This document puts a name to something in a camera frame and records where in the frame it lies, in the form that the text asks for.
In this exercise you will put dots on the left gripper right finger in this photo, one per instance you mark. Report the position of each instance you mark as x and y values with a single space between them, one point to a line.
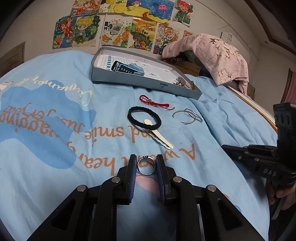
202 213

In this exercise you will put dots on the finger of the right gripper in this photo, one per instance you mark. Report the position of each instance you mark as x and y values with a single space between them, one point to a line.
240 151

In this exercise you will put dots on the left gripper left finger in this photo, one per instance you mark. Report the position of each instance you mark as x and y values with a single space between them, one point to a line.
91 213

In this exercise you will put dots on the metal jewelry pile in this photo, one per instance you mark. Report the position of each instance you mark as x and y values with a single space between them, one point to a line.
184 83

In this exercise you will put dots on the right hand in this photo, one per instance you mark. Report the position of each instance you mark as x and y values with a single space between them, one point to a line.
288 194

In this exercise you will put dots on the light blue printed bedsheet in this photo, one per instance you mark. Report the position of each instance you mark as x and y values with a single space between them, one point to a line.
59 130

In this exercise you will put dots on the pink floral cloth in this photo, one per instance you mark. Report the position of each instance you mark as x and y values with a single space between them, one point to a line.
223 61

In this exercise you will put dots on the silver key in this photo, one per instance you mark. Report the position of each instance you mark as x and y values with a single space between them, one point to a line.
159 138

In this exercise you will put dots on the blue grey hair clip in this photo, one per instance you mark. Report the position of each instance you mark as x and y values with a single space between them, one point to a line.
127 68

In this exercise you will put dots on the grey blue box lid tray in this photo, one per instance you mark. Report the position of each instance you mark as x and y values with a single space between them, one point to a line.
111 65

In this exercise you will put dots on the colourful doodle drawing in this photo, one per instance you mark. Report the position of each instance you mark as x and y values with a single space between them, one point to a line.
165 35

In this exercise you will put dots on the red haired figure drawing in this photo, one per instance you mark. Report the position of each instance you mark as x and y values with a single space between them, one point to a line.
183 13

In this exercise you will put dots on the dinosaur landscape drawing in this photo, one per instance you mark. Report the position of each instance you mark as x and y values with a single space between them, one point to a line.
142 34

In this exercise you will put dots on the blue sea drawing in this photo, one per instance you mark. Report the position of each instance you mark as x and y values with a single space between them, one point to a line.
156 10

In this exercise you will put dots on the orange haired girl drawing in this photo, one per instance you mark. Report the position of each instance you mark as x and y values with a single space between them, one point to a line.
64 32

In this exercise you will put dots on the blonde child drawing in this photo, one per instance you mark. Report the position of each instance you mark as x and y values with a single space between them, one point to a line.
86 30

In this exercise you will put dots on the fish and drink drawing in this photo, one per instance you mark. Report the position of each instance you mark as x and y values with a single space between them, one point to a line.
116 32

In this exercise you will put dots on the mermaid drawing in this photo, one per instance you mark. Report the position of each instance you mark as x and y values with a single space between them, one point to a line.
85 8

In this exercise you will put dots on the white wall air conditioner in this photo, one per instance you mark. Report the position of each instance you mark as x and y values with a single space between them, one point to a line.
231 39

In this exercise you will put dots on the small wall hatch door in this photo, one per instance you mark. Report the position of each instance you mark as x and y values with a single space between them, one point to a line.
12 59

